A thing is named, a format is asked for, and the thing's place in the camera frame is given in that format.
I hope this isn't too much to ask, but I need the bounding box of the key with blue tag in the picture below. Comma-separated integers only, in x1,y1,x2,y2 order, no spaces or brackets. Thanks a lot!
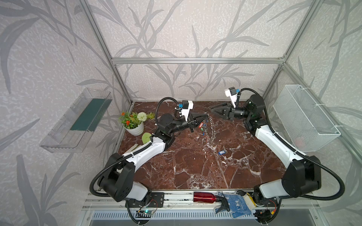
218,150,227,155

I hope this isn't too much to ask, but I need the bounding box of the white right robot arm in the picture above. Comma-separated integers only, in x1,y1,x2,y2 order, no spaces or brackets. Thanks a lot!
212,87,346,204

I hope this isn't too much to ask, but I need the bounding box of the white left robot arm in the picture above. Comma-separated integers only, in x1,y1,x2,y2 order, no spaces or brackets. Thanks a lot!
89,97,209,205

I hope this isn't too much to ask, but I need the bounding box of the green garden trowel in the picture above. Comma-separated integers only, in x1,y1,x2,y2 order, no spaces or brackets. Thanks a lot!
141,132,152,144

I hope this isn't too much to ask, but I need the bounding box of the potted artificial flower plant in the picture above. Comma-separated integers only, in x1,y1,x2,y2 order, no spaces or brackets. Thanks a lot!
118,112,155,136

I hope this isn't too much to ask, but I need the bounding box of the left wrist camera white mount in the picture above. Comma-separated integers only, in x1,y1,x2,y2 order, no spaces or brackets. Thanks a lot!
179,100,194,121

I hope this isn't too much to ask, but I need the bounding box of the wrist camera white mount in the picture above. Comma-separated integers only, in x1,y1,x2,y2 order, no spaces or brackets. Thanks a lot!
179,100,194,121
224,87,240,108

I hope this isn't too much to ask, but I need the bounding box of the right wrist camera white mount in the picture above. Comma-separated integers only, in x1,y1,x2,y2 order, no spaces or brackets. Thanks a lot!
224,87,240,108

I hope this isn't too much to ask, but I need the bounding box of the white wire mesh basket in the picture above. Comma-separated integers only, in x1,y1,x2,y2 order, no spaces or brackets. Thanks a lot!
273,85,341,152

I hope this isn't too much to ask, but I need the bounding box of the aluminium frame crossbar back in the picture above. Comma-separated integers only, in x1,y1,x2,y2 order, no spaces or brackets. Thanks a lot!
111,57,284,65

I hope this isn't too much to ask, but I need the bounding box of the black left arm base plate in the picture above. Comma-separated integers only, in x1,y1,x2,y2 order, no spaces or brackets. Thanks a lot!
126,192,165,208

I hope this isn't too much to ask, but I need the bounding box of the clear plastic wall shelf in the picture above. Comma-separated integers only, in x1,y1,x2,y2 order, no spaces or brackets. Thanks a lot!
40,88,113,153

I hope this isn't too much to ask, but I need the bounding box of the aluminium frame post right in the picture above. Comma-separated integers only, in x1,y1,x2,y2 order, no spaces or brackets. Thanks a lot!
263,0,323,98

